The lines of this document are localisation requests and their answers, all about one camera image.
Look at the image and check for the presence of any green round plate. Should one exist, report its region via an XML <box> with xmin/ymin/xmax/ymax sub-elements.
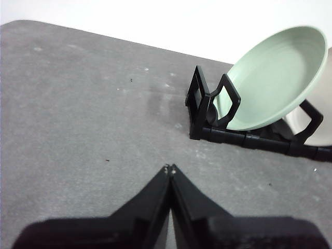
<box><xmin>215</xmin><ymin>25</ymin><xmax>328</xmax><ymax>131</ymax></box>

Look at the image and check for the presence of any black plate rack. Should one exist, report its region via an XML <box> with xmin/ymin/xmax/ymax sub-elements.
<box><xmin>185</xmin><ymin>65</ymin><xmax>332</xmax><ymax>163</ymax></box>

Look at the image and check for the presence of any white round plate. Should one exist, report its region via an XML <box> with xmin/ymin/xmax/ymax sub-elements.
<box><xmin>284</xmin><ymin>47</ymin><xmax>332</xmax><ymax>146</ymax></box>

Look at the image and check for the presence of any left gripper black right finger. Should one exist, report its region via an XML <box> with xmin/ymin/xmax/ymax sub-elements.
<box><xmin>170</xmin><ymin>163</ymin><xmax>328</xmax><ymax>249</ymax></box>

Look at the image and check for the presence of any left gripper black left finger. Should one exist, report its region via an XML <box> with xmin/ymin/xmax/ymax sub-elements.
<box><xmin>11</xmin><ymin>163</ymin><xmax>171</xmax><ymax>249</ymax></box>

